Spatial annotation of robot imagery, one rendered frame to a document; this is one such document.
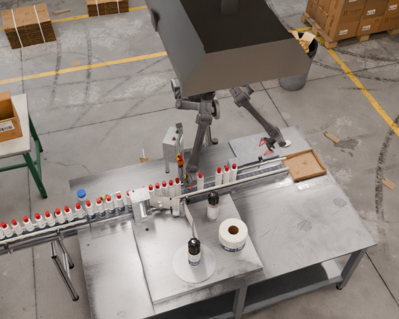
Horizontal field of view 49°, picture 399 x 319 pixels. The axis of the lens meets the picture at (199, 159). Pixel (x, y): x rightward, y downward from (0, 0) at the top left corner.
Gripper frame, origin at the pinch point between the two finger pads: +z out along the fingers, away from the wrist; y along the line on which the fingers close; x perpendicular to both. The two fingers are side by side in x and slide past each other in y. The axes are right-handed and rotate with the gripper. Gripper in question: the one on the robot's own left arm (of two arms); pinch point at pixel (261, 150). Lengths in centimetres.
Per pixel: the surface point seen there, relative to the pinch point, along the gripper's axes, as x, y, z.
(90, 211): -94, 4, 100
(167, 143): -76, -2, 23
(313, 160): 63, -2, -7
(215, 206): -31, 32, 39
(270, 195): 24.0, 20.4, 24.3
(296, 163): 51, -3, 2
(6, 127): -134, -113, 143
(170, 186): -50, 3, 57
